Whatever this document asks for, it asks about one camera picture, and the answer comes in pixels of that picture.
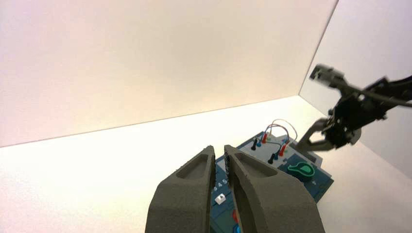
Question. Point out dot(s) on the red round button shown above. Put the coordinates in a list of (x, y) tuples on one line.
[(235, 217)]

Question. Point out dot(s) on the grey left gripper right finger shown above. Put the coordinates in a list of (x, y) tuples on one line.
[(276, 205)]

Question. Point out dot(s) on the green pointer knob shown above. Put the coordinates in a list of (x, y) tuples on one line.
[(302, 170)]

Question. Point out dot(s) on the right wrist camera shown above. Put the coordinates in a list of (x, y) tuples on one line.
[(325, 74)]

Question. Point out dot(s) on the blue round button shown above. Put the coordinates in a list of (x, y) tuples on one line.
[(237, 229)]

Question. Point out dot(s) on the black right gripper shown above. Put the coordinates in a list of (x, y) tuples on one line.
[(351, 119)]

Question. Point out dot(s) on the white slider button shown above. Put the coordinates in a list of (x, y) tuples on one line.
[(220, 199)]

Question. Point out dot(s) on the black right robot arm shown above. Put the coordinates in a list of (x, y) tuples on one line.
[(396, 88)]

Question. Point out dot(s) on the blue task board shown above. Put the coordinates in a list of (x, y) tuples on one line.
[(318, 188)]

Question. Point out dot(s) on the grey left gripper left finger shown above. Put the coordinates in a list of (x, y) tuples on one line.
[(183, 202)]

